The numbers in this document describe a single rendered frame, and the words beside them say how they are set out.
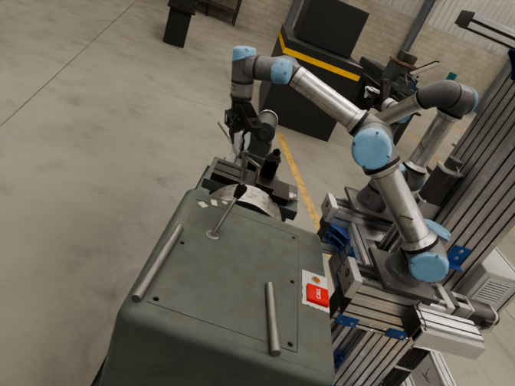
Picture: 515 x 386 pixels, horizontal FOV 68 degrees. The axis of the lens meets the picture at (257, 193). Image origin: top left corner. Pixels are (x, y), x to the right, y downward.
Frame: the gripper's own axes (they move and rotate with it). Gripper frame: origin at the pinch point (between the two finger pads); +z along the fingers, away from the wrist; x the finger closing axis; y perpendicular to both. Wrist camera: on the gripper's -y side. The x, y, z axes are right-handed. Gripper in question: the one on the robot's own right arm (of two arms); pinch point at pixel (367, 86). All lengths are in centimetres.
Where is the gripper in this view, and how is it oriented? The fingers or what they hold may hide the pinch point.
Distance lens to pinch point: 232.8
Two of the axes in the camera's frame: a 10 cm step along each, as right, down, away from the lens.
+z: -3.4, -5.8, 7.4
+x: 9.2, -0.2, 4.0
